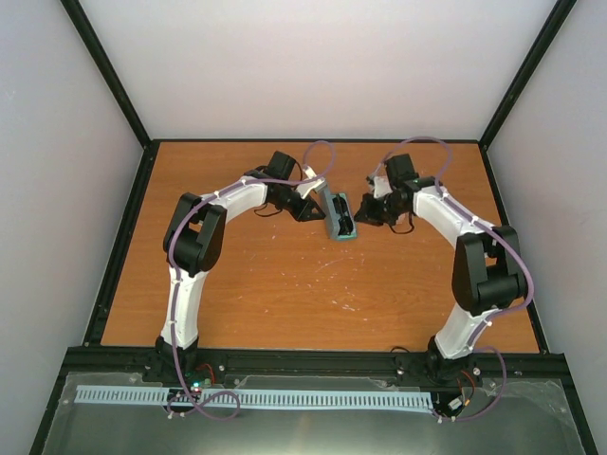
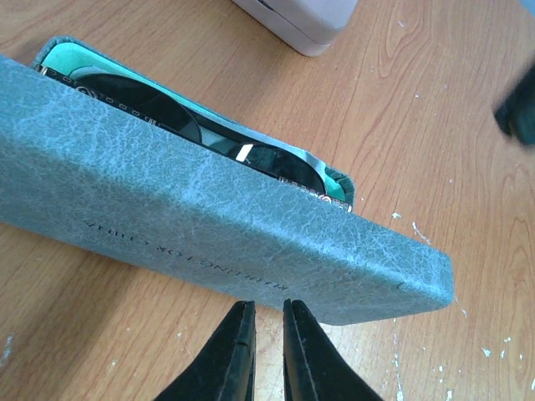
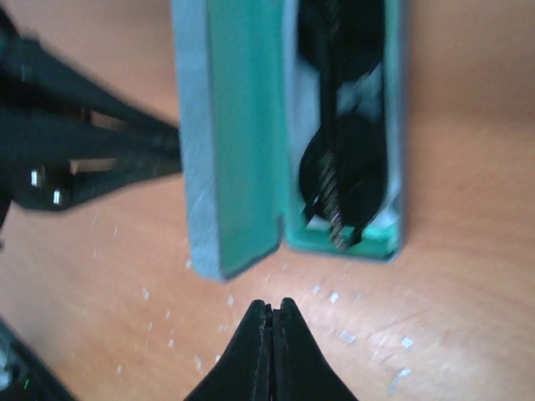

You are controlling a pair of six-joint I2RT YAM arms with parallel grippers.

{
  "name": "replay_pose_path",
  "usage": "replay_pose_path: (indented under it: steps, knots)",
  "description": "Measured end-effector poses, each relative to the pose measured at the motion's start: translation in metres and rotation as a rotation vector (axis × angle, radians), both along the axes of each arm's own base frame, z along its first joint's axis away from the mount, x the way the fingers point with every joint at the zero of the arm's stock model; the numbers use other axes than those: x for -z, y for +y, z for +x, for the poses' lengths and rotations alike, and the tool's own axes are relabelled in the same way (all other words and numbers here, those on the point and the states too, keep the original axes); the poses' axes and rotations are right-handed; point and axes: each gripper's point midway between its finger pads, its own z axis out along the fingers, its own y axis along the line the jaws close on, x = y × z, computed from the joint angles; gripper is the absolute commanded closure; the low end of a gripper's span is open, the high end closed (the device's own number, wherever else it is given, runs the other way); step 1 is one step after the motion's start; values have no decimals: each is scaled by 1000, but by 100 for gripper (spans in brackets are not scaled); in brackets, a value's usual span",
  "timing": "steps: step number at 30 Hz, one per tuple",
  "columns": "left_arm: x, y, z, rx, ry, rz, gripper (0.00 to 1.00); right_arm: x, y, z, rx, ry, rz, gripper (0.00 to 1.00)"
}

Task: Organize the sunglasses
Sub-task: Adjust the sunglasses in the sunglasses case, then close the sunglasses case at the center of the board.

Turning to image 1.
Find blue grey glasses case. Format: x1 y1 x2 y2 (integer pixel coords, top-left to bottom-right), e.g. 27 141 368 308
318 185 358 241

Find black sunglasses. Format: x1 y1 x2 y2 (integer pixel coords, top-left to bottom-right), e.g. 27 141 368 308
333 194 354 237

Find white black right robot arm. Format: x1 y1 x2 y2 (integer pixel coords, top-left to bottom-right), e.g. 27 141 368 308
355 154 531 383

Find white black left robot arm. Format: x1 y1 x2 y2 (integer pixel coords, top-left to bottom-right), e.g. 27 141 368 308
156 152 326 382

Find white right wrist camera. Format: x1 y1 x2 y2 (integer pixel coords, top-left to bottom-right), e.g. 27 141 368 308
366 175 393 199

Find black aluminium frame rail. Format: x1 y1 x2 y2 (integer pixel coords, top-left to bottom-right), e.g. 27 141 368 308
59 346 573 391

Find light blue slotted cable duct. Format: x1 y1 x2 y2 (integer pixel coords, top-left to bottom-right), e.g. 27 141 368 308
73 385 433 413

